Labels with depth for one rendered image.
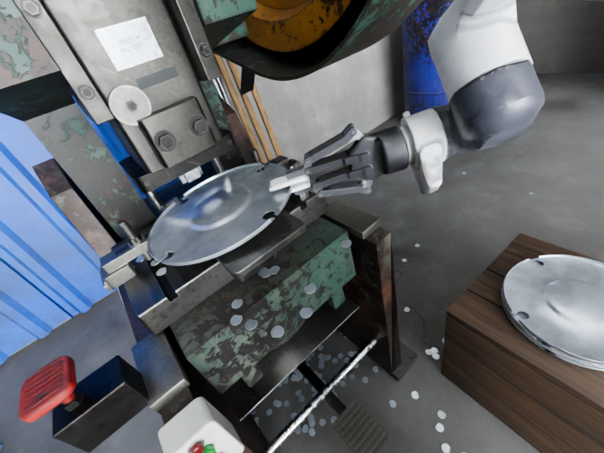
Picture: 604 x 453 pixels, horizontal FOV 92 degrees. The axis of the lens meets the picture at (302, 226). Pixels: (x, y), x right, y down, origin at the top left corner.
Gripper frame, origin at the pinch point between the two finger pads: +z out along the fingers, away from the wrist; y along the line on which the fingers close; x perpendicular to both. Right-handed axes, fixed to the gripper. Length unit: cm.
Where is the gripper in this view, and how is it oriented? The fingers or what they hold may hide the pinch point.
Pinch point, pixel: (289, 183)
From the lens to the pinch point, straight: 52.9
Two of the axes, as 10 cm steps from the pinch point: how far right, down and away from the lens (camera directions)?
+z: -9.4, 2.8, 1.9
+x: 0.3, 6.2, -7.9
